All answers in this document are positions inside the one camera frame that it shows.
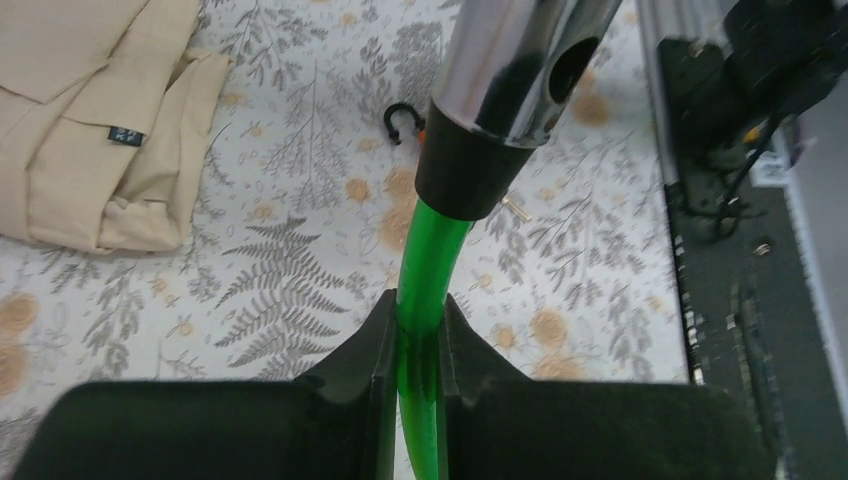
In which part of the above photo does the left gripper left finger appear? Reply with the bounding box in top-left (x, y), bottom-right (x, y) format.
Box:
top-left (13, 290), bottom-right (396, 479)

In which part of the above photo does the floral table mat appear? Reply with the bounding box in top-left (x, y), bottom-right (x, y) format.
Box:
top-left (1, 1), bottom-right (688, 478)

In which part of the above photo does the folded beige garment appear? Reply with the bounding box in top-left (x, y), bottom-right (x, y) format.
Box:
top-left (1, 1), bottom-right (229, 253)

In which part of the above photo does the orange black key bunch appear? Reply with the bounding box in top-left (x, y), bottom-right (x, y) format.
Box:
top-left (382, 102), bottom-right (426, 146)

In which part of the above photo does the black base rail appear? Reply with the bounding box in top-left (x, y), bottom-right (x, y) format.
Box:
top-left (656, 37), bottom-right (847, 479)

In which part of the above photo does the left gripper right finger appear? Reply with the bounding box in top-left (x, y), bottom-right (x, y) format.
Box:
top-left (438, 300), bottom-right (776, 479)

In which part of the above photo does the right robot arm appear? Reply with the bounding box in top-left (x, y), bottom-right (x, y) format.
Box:
top-left (677, 1), bottom-right (847, 151)

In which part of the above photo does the green cable lock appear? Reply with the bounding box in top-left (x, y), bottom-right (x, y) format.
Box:
top-left (396, 1), bottom-right (619, 479)

